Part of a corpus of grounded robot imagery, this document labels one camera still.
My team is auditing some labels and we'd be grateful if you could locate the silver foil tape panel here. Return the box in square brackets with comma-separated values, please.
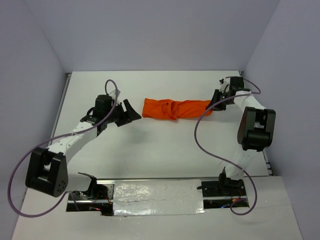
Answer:
[112, 179, 205, 216]

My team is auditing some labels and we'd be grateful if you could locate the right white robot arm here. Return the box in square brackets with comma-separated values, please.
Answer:
[206, 76, 276, 196]

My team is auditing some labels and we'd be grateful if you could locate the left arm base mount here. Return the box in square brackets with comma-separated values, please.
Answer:
[66, 172, 115, 217]

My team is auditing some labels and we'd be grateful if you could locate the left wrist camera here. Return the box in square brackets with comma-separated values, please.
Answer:
[108, 89, 121, 101]

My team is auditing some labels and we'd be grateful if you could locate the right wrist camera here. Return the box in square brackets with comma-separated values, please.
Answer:
[219, 78, 230, 94]

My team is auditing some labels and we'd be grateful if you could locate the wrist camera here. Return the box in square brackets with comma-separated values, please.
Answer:
[108, 89, 121, 101]
[219, 78, 230, 94]

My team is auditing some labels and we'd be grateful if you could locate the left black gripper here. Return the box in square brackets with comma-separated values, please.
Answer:
[104, 99, 141, 127]

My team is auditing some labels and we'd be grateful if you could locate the orange t-shirt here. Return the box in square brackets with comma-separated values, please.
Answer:
[142, 98, 211, 121]

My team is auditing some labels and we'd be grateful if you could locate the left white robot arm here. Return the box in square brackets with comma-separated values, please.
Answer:
[25, 94, 142, 197]

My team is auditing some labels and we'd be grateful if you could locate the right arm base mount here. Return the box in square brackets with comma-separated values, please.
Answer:
[196, 167, 249, 209]

